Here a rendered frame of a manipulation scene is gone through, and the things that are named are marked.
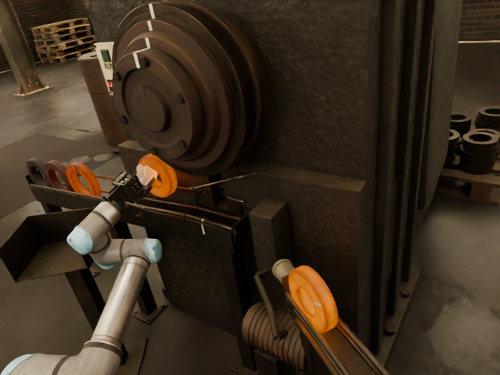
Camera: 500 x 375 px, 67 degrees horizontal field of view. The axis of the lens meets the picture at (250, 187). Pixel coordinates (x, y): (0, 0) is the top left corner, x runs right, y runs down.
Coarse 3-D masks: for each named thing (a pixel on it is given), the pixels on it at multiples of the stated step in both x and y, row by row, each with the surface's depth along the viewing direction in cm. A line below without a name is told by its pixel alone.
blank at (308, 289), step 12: (300, 276) 86; (312, 276) 84; (300, 288) 89; (312, 288) 83; (324, 288) 83; (300, 300) 91; (312, 300) 85; (324, 300) 82; (312, 312) 89; (324, 312) 81; (336, 312) 82; (324, 324) 83
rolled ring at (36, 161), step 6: (30, 162) 182; (36, 162) 179; (42, 162) 180; (30, 168) 185; (42, 168) 179; (30, 174) 189; (36, 174) 190; (42, 174) 180; (36, 180) 189; (42, 180) 191; (48, 186) 183
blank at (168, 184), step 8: (144, 160) 127; (152, 160) 125; (160, 160) 124; (152, 168) 127; (160, 168) 124; (168, 168) 124; (160, 176) 126; (168, 176) 124; (160, 184) 131; (168, 184) 126; (176, 184) 128; (152, 192) 133; (160, 192) 130; (168, 192) 128
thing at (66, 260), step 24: (48, 216) 139; (72, 216) 139; (24, 240) 135; (48, 240) 144; (24, 264) 133; (48, 264) 133; (72, 264) 129; (72, 288) 139; (96, 288) 146; (96, 312) 146
